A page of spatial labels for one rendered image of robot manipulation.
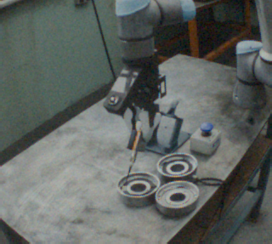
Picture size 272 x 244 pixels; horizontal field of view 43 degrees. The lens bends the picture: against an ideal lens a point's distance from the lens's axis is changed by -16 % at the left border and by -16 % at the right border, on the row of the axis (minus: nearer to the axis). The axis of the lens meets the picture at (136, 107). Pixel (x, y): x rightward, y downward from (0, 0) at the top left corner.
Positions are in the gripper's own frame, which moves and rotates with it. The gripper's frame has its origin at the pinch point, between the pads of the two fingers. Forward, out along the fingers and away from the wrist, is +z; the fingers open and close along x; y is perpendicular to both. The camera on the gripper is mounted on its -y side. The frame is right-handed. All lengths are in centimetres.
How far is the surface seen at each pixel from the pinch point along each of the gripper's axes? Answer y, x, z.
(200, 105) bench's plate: 41.8, 6.4, 13.2
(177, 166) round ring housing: 6.7, -6.3, 11.1
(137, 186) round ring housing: -5.2, -2.1, 11.5
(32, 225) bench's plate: -34.0, 10.2, 13.0
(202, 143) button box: 17.3, -8.1, 9.6
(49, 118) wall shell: 87, 153, 82
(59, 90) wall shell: 101, 153, 65
